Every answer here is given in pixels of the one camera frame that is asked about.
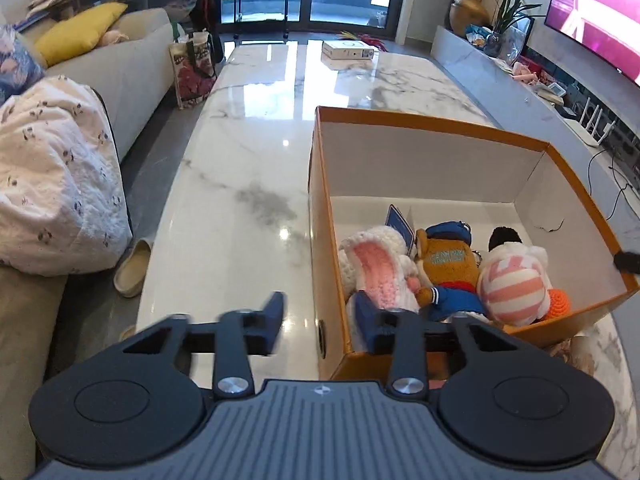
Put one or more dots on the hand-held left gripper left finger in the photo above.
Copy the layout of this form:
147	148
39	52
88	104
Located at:
274	320

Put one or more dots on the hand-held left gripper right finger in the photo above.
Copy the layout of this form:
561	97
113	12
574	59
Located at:
363	321

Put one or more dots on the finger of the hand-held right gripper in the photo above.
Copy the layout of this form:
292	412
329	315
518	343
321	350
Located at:
629	262

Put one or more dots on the orange cardboard box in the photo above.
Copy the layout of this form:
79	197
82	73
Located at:
430	160

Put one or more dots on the white pink crochet rabbit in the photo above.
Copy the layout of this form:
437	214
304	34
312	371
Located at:
375	270

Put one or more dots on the orange crochet ball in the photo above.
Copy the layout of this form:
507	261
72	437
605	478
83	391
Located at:
557	306

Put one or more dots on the brown bear plush blue outfit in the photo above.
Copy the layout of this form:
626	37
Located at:
450	270

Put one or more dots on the blue card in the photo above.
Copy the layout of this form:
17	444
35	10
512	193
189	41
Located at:
398	225

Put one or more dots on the pink white striped plush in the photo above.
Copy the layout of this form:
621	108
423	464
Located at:
510	285

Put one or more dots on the white router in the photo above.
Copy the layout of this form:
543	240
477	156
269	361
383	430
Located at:
592	125

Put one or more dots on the beige slipper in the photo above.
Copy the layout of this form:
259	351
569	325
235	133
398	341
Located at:
128	332
132	270

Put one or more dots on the small white device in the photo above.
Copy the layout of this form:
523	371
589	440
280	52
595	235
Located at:
554	94

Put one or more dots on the pink items on cabinet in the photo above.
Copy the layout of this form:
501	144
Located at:
526	72

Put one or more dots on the grey stone television cabinet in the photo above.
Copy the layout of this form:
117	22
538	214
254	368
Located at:
475	62

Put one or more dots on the floral tote bag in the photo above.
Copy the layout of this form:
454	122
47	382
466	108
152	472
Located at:
192	75

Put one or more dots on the white dotted blanket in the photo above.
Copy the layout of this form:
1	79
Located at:
55	175

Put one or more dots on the small white flat box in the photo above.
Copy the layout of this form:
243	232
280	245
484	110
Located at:
347	50

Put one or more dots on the green potted plant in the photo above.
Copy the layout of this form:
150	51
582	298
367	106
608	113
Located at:
505	15

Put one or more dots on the red feather toy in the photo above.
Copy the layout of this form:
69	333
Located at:
367	40

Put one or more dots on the gold vase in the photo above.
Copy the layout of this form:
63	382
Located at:
469	15

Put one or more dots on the grey sofa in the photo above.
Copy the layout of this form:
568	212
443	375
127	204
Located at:
135	60

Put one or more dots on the pink soft toy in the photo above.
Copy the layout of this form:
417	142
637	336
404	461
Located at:
114	37

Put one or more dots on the yellow pillow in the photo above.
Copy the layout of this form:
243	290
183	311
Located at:
80	32

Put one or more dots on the blue floral pillow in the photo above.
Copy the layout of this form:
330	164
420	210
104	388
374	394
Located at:
17	67

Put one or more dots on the wall television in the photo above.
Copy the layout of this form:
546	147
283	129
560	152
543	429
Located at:
600	5

